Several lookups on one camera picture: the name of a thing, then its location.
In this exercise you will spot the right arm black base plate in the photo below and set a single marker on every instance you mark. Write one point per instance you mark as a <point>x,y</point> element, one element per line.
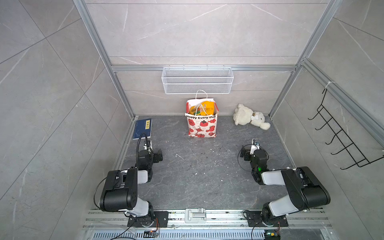
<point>264,219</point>

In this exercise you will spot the blue book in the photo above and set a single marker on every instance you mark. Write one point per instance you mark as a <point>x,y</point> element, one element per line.
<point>142,126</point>

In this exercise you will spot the red white paper gift bag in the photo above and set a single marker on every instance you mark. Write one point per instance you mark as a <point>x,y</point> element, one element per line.
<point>201,126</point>

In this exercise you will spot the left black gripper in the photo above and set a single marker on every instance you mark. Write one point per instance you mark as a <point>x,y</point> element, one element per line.
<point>156,156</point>

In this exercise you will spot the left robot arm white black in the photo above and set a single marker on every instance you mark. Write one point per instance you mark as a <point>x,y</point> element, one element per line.
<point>120,190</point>

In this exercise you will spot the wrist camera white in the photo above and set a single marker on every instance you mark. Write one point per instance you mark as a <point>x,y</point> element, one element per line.
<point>148,146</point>
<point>255,142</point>

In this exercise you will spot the yellow snack bag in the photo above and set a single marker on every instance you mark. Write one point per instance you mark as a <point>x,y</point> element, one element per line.
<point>206,108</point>

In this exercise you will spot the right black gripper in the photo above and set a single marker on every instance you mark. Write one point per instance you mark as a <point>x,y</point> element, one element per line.
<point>246,153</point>

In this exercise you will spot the white wire mesh basket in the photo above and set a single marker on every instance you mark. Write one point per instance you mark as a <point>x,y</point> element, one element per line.
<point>190,80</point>

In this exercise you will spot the black wire hook rack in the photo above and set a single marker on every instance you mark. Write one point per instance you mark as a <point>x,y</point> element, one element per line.
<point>359,159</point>

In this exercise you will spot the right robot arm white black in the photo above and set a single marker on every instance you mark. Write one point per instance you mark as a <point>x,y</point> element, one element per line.
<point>304,190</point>

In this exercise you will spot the white plush teddy bear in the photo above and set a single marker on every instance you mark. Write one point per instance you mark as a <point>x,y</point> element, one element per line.
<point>244,115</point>

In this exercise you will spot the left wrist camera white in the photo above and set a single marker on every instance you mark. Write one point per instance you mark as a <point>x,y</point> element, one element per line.
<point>148,146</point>

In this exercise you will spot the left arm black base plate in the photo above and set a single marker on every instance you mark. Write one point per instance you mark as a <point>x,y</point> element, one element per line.
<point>152,220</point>

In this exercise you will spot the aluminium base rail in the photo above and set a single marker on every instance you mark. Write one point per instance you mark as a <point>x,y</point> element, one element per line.
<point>208,224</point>

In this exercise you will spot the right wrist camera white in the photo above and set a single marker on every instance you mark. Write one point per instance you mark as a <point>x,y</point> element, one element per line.
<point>255,142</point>

